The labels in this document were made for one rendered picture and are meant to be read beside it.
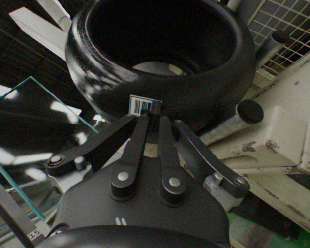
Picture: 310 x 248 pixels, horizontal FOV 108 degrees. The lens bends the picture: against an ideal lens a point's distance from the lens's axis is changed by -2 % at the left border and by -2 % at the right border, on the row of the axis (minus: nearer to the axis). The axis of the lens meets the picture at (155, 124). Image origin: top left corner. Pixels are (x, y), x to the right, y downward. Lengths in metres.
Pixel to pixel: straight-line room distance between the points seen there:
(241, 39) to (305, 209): 0.74
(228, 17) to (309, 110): 0.33
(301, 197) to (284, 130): 0.61
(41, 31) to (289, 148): 1.34
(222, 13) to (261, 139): 0.40
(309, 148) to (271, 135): 0.06
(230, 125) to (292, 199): 0.61
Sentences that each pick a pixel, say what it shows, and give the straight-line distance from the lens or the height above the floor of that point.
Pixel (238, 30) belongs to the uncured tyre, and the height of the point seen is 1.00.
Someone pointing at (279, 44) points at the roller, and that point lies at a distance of 0.48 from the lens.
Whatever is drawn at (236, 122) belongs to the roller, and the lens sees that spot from 0.25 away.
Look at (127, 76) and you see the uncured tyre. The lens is 0.25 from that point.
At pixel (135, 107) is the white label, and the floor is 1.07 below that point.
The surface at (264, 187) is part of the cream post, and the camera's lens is 0.74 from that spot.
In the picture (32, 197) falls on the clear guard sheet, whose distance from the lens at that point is 1.05.
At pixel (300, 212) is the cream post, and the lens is 0.86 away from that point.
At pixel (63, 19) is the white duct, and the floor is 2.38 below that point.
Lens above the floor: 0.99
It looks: 10 degrees up
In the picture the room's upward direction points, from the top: 55 degrees counter-clockwise
